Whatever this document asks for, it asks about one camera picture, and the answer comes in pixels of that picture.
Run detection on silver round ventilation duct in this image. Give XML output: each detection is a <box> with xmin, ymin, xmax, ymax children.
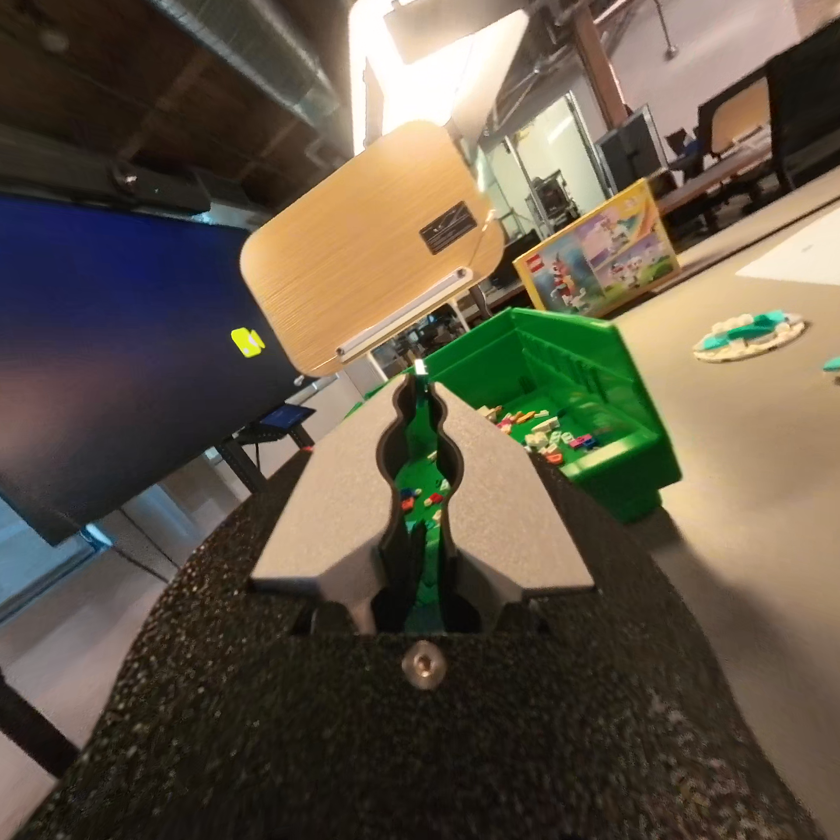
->
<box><xmin>151</xmin><ymin>0</ymin><xmax>342</xmax><ymax>126</ymax></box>

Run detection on green plastic bin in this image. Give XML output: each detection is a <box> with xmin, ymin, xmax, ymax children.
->
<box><xmin>343</xmin><ymin>307</ymin><xmax>682</xmax><ymax>634</ymax></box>

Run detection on black display stand legs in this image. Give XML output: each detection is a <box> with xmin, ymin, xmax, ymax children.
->
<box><xmin>217</xmin><ymin>425</ymin><xmax>312</xmax><ymax>496</ymax></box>

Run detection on black equipment case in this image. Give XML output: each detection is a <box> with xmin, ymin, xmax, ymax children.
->
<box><xmin>594</xmin><ymin>105</ymin><xmax>672</xmax><ymax>198</ymax></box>

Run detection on small blue tablet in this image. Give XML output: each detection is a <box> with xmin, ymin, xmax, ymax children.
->
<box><xmin>259</xmin><ymin>406</ymin><xmax>317</xmax><ymax>434</ymax></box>

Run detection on black office chair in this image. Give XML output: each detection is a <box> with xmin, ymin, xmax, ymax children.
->
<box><xmin>764</xmin><ymin>29</ymin><xmax>840</xmax><ymax>191</ymax></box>

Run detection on wooden-backed office chair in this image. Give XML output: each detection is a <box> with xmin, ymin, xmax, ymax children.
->
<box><xmin>696</xmin><ymin>79</ymin><xmax>772</xmax><ymax>168</ymax></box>

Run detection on white paper sheet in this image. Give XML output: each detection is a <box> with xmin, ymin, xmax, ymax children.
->
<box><xmin>735</xmin><ymin>206</ymin><xmax>840</xmax><ymax>286</ymax></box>

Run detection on colourful lego set box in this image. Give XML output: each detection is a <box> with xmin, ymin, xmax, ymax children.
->
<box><xmin>513</xmin><ymin>178</ymin><xmax>681</xmax><ymax>312</ymax></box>

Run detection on pile of loose lego pieces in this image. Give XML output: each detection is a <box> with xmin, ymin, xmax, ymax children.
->
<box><xmin>399</xmin><ymin>403</ymin><xmax>603</xmax><ymax>526</ymax></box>

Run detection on large blue display screen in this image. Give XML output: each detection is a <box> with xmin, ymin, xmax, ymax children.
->
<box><xmin>0</xmin><ymin>190</ymin><xmax>316</xmax><ymax>546</ymax></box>

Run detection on wooden column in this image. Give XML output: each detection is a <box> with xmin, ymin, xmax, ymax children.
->
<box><xmin>571</xmin><ymin>0</ymin><xmax>632</xmax><ymax>132</ymax></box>

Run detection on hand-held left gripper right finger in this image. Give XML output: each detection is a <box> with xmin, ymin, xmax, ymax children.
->
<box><xmin>425</xmin><ymin>381</ymin><xmax>596</xmax><ymax>634</ymax></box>

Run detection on round white lego base assembly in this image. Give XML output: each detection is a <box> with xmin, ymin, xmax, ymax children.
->
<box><xmin>692</xmin><ymin>308</ymin><xmax>809</xmax><ymax>363</ymax></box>

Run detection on ceiling light panel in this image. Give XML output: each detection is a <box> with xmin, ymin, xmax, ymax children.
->
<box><xmin>384</xmin><ymin>0</ymin><xmax>529</xmax><ymax>67</ymax></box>

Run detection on black video conference bar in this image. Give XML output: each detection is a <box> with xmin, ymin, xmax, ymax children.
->
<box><xmin>0</xmin><ymin>141</ymin><xmax>211</xmax><ymax>212</ymax></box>

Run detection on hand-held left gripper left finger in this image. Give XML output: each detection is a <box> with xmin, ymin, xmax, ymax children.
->
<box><xmin>249</xmin><ymin>375</ymin><xmax>421</xmax><ymax>635</ymax></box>

